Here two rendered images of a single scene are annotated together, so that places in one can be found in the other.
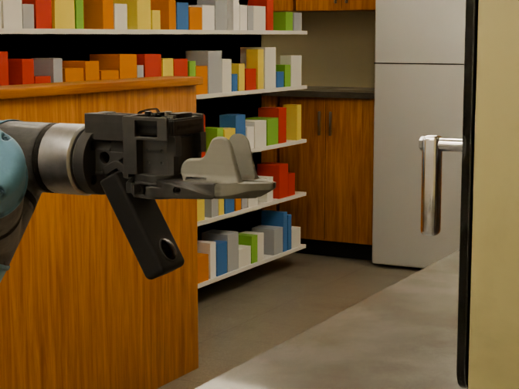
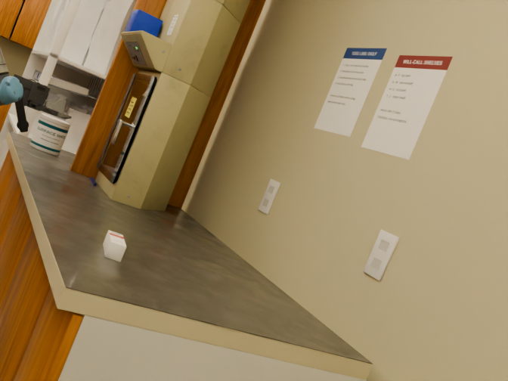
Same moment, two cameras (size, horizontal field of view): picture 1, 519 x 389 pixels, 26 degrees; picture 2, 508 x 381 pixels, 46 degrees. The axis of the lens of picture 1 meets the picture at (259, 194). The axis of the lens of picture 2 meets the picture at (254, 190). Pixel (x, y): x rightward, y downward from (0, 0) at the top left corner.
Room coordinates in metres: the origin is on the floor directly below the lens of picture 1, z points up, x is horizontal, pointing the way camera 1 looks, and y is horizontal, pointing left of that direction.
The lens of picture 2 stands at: (-0.60, 1.26, 1.26)
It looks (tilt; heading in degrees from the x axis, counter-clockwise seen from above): 3 degrees down; 304
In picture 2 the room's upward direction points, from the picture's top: 22 degrees clockwise
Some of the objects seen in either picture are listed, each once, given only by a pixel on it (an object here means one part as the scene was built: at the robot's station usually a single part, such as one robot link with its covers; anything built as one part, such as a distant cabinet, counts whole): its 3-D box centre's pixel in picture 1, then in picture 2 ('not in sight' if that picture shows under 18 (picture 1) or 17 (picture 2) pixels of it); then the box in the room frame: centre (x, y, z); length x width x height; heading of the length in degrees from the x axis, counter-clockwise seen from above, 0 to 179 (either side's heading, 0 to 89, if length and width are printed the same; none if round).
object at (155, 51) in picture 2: not in sight; (140, 51); (1.09, -0.20, 1.46); 0.32 x 0.12 x 0.10; 152
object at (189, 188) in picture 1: (180, 187); (44, 109); (1.09, 0.08, 1.15); 0.09 x 0.05 x 0.02; 62
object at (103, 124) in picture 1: (141, 156); (27, 93); (1.14, 0.12, 1.17); 0.12 x 0.08 x 0.09; 62
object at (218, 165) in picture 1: (224, 167); (60, 107); (1.08, 0.03, 1.17); 0.09 x 0.03 x 0.06; 62
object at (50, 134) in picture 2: not in sight; (50, 134); (1.64, -0.38, 1.02); 0.13 x 0.13 x 0.15
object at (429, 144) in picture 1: (449, 184); (121, 132); (0.99, -0.17, 1.17); 0.05 x 0.03 x 0.10; 62
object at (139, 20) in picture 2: not in sight; (143, 26); (1.18, -0.25, 1.56); 0.10 x 0.10 x 0.09; 62
